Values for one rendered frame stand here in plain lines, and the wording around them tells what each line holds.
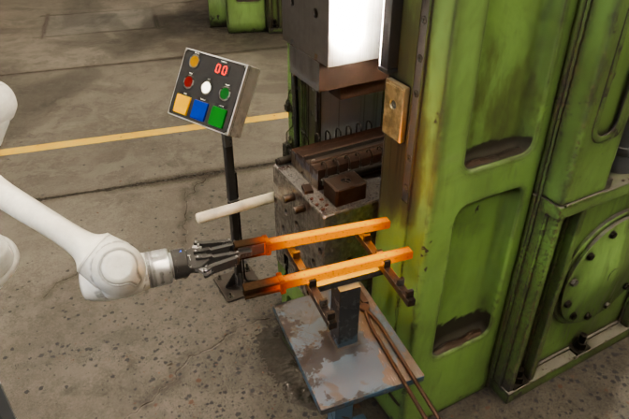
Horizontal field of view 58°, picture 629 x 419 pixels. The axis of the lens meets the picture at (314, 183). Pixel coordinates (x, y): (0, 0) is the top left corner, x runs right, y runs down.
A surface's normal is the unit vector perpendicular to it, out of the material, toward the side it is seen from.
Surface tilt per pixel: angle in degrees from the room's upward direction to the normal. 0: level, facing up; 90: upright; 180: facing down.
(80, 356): 0
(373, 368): 0
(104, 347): 0
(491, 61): 89
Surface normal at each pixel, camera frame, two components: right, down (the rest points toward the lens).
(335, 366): 0.00, -0.85
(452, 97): 0.48, 0.45
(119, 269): 0.41, -0.15
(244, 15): 0.19, 0.52
